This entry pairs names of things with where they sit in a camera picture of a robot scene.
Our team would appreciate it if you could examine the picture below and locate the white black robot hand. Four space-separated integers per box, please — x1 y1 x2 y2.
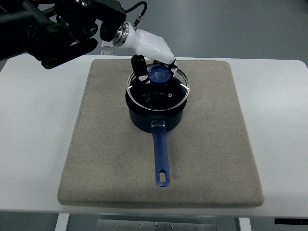
113 22 178 84

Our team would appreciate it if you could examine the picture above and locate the glass pot lid blue knob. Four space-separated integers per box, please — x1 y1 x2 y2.
126 64 190 112

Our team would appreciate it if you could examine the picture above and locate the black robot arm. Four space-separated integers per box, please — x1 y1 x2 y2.
0 0 147 69

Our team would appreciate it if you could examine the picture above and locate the lower metal floor plate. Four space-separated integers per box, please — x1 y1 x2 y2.
101 50 114 55

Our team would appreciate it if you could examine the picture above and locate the dark blue saucepan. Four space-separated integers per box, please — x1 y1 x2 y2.
125 92 187 187

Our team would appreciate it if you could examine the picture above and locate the grey felt mat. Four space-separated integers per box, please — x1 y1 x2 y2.
58 59 264 208

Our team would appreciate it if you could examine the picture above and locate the white left table leg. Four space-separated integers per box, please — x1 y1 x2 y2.
54 213 70 231

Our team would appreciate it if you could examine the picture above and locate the white table leg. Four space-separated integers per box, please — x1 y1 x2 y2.
238 218 252 231
54 213 70 231

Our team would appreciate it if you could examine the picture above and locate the white right table leg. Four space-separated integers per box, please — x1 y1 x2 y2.
238 218 252 231

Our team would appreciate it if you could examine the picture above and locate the black table control panel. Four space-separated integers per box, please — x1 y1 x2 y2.
274 218 308 225

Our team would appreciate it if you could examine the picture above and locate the metal table base plate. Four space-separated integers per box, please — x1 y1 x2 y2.
96 219 217 231

